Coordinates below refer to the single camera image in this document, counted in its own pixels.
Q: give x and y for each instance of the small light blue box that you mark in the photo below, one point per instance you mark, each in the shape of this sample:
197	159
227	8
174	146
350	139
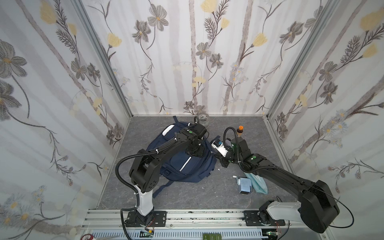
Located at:
244	184

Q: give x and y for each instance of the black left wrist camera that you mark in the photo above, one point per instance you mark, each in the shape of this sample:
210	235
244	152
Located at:
198	129

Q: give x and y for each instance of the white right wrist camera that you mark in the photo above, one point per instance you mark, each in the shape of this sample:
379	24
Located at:
218	147

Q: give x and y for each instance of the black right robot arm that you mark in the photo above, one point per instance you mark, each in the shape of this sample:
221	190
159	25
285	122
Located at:
315	205

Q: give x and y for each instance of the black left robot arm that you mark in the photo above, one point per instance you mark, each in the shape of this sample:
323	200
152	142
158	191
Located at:
145	173

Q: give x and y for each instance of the brown bottle with orange cap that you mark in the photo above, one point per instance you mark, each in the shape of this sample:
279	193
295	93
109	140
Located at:
240	131

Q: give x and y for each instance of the light teal pencil pouch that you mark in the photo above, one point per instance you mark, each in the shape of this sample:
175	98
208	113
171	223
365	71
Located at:
258	183

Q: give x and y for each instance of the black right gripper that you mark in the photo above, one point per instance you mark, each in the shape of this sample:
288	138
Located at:
225	160

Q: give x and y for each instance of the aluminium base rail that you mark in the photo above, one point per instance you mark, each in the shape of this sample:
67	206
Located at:
228	224

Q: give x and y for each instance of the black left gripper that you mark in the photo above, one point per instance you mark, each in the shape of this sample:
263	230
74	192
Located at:
196	149

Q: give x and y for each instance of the navy blue student backpack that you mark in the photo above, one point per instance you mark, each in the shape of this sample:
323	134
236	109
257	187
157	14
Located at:
183	167

